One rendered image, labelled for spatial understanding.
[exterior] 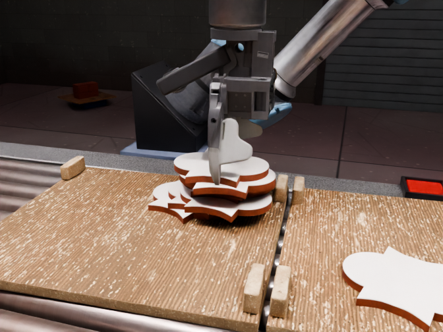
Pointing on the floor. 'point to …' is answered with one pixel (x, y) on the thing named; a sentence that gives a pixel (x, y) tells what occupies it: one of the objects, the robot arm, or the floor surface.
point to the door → (432, 10)
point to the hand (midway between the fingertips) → (221, 166)
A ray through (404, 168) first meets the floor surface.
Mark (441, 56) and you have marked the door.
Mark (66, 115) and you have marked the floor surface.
